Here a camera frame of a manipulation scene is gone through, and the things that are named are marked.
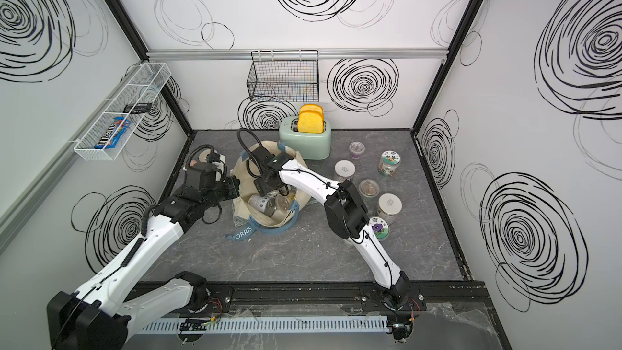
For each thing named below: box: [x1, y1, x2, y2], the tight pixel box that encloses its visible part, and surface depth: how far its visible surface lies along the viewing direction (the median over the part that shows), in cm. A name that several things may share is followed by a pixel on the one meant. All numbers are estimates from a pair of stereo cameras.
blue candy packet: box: [93, 116, 133, 150], surface depth 72 cm
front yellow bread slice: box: [298, 110, 324, 134], surface depth 99 cm
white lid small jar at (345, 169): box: [334, 159, 357, 183], surface depth 96 cm
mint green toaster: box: [277, 116, 333, 161], surface depth 102 cm
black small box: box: [123, 102, 153, 115], surface depth 80 cm
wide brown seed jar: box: [275, 195, 290, 214], surface depth 90 cm
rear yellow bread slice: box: [299, 103, 324, 114], surface depth 101 cm
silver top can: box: [247, 194, 277, 218], surface depth 88 cm
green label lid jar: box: [378, 149, 401, 178], surface depth 102 cm
